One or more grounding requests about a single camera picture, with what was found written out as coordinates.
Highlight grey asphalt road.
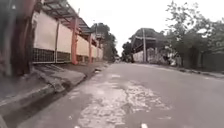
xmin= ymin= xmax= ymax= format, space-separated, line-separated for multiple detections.
xmin=16 ymin=62 xmax=224 ymax=128

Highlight grey pole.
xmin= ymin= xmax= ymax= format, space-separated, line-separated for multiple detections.
xmin=142 ymin=27 xmax=148 ymax=64

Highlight grey concrete pavement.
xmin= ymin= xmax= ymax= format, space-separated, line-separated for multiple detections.
xmin=0 ymin=60 xmax=109 ymax=128

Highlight row of green trees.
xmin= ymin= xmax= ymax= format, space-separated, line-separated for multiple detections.
xmin=164 ymin=1 xmax=224 ymax=72

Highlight building with dark roof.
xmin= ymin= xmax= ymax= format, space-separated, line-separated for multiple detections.
xmin=129 ymin=27 xmax=168 ymax=64

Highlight dark trees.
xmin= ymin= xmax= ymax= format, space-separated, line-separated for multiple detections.
xmin=90 ymin=22 xmax=119 ymax=63

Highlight dark tree trunk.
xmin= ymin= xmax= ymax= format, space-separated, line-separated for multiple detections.
xmin=0 ymin=0 xmax=38 ymax=78

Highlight cream wall with orange posts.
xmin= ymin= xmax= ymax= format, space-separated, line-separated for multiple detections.
xmin=31 ymin=9 xmax=105 ymax=65

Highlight grey roadside verge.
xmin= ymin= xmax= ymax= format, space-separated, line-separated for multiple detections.
xmin=146 ymin=63 xmax=224 ymax=80

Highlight dark overhanging roof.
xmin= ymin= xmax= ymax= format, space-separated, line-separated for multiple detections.
xmin=39 ymin=0 xmax=94 ymax=36

